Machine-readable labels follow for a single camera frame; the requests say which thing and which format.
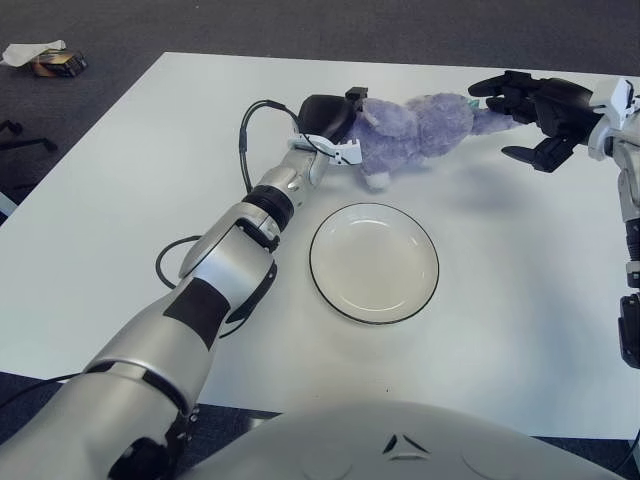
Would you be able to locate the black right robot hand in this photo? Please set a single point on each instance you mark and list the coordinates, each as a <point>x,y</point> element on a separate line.
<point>565,110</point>

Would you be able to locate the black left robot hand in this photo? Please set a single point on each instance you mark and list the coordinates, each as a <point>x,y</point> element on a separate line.
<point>325,115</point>

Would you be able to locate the purple plush bear doll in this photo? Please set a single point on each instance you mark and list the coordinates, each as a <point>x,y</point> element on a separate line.
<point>425,130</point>

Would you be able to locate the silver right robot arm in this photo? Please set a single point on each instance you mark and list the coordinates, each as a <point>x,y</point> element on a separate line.
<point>631,190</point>

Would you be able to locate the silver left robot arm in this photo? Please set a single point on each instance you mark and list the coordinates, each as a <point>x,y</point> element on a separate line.
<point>225,260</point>

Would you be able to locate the white plate with black rim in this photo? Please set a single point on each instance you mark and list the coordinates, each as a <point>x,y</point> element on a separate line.
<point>375,265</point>

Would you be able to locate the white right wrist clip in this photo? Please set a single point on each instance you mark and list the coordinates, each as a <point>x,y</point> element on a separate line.
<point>617,97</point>

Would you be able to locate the dark cardboard box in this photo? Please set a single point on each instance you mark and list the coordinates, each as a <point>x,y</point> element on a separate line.
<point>60,63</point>

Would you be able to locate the black office chair base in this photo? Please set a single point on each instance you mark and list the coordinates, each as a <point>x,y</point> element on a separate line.
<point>25,150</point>

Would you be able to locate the crumpled white paper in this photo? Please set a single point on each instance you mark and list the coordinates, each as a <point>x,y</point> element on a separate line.
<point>22,52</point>

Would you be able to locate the grey robot torso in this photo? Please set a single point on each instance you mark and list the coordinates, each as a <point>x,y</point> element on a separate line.
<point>400,445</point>

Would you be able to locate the metal table bracket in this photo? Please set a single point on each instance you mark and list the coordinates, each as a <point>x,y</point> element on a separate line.
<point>189,425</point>

